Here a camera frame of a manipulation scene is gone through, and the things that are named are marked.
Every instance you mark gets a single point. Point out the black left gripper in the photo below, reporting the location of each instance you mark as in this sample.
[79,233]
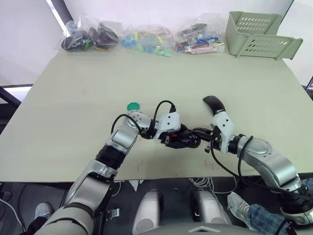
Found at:
[174,140]

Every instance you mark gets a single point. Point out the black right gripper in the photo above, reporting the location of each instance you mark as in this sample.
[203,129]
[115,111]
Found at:
[215,140]

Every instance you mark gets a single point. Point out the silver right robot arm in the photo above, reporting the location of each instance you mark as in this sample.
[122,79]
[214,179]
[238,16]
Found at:
[269,156]

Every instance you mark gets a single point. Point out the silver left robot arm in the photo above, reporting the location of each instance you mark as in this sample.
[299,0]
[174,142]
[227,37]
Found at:
[122,137]

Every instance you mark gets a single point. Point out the black curved mouse cover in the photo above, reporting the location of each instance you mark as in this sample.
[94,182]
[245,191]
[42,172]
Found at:
[214,104]

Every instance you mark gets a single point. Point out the white rounded robot leg cover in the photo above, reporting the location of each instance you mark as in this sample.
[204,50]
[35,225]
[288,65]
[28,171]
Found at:
[148,210]
[210,208]

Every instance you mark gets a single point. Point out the green hexagonal cap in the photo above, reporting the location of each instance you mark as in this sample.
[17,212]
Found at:
[133,106]

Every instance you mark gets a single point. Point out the person in plaid shirt, jeans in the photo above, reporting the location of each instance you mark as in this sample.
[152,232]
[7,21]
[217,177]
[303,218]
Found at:
[238,208]

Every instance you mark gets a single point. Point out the grey robot torso front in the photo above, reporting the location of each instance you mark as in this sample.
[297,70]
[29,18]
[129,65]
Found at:
[195,230]

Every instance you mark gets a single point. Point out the clear bag of colourful boxes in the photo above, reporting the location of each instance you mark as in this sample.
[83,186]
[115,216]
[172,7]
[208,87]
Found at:
[198,39]

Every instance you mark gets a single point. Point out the clear bag of green-blue parts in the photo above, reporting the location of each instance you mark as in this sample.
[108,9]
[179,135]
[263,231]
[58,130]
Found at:
[146,41]

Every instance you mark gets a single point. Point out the silver metal clamp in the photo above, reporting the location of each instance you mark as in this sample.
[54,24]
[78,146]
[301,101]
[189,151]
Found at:
[113,213]

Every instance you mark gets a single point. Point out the pale green perforated plastic basket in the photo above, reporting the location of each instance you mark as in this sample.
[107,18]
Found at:
[259,34]

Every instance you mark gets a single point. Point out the black metal rack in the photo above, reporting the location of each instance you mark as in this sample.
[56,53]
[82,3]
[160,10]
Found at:
[310,88]

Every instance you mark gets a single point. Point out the clear bag of dark parts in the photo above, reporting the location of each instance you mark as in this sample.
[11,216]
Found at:
[88,39]

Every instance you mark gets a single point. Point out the person with grey shoe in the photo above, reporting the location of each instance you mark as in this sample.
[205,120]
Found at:
[42,210]

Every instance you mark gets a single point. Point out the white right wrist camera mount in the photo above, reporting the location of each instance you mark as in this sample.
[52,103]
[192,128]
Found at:
[223,127]

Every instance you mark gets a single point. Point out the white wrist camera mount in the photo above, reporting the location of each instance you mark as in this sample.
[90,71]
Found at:
[223,127]
[170,122]

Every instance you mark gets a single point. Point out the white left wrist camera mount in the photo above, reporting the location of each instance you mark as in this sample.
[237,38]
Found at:
[170,122]

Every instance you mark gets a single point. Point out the black side table frame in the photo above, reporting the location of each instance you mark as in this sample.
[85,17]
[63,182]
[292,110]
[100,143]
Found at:
[9,98]

